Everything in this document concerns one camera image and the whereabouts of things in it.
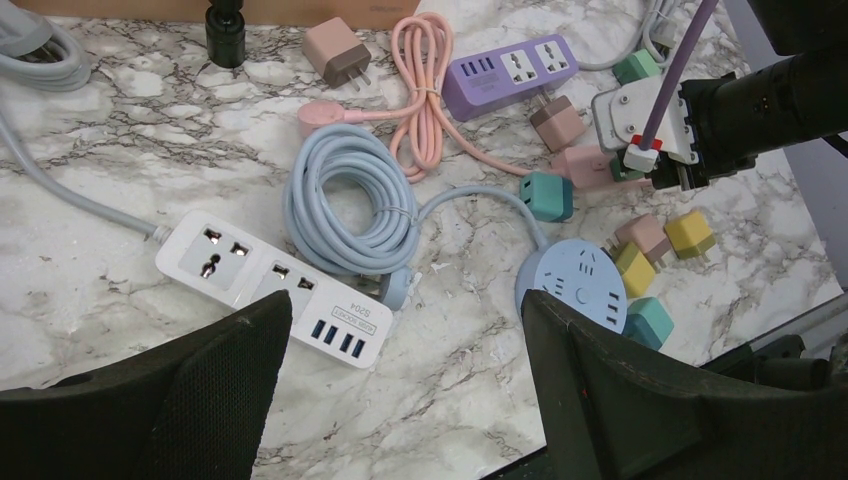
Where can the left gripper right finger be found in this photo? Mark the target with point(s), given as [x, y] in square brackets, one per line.
[613, 408]

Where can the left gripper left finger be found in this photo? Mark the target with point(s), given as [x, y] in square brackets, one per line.
[192, 408]

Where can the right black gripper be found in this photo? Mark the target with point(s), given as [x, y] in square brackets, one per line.
[713, 111]

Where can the yellow plug adapter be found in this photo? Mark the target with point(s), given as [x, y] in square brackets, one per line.
[690, 236]
[636, 272]

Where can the green plug adapter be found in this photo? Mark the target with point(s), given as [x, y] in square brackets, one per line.
[620, 173]
[636, 66]

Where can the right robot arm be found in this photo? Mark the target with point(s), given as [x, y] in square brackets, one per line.
[801, 98]

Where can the teal plug adapter front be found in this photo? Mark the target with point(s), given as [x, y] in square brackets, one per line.
[648, 323]

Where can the teal plug adapter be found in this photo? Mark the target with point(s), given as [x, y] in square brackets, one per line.
[549, 197]
[648, 323]

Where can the pink plug adapter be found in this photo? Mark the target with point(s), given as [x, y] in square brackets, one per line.
[337, 54]
[557, 122]
[648, 235]

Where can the pink plug adapter middle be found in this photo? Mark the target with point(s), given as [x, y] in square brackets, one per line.
[557, 122]

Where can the pink plug adapter back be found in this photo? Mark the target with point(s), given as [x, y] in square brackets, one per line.
[337, 54]

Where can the pink power strip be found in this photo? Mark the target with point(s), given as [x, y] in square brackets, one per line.
[588, 168]

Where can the round blue power strip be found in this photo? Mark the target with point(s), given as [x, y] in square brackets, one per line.
[579, 274]

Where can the white power strip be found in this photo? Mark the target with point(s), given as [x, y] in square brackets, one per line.
[237, 269]

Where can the purple power strip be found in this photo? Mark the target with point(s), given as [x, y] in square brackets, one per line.
[485, 82]

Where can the black cylinder object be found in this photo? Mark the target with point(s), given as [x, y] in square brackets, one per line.
[225, 33]

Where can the orange file organizer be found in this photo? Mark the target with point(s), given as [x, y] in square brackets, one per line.
[359, 14]

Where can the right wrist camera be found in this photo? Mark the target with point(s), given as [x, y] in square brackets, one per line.
[621, 113]

